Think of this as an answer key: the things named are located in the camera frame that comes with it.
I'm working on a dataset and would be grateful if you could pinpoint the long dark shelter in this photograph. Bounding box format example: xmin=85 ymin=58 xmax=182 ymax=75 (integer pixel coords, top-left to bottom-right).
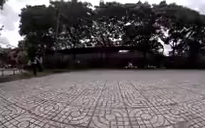
xmin=43 ymin=45 xmax=205 ymax=70

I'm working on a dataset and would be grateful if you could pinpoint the patterned tile pavement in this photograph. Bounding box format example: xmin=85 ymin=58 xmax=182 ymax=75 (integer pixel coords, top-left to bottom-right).
xmin=0 ymin=68 xmax=205 ymax=128

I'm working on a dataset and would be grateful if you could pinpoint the grass strip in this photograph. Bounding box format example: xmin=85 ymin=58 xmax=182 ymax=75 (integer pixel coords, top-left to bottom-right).
xmin=0 ymin=69 xmax=71 ymax=86

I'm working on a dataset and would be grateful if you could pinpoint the person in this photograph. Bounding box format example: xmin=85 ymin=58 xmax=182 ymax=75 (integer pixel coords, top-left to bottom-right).
xmin=30 ymin=55 xmax=42 ymax=77

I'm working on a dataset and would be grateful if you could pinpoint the row of trees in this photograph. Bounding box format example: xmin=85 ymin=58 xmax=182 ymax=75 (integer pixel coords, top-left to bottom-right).
xmin=17 ymin=0 xmax=205 ymax=58

